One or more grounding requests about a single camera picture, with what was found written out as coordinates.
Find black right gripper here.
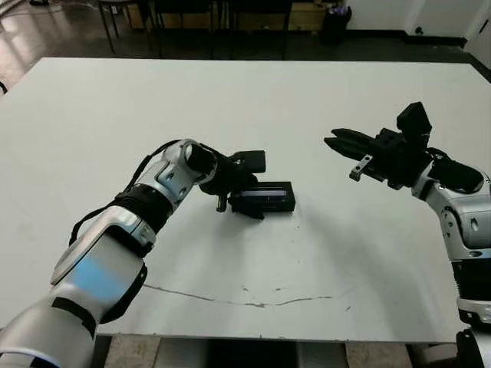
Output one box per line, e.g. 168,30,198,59
323,127,431,189

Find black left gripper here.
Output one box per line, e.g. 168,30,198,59
199,152,266,221

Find black box lid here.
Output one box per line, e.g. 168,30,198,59
239,181,298,214

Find black trash bin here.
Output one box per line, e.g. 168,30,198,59
321,5,353,45

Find light wooden cabinet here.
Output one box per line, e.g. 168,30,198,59
287,5,325,31

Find dark robot body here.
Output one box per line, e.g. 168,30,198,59
209,339,346,368

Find black metal chair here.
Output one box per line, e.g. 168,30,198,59
97,0,155,54
229,0,295,61
153,0,218,61

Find white door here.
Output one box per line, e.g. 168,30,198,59
465,0,491,53

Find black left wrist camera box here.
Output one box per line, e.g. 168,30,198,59
231,149,267,174

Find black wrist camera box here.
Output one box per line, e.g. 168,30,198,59
395,101,433,138
231,149,267,174

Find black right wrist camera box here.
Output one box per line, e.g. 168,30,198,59
395,101,433,138

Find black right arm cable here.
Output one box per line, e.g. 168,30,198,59
423,147,452,163

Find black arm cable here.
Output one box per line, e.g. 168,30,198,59
68,140,177,248
423,147,452,163

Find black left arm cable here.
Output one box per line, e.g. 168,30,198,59
68,140,177,248

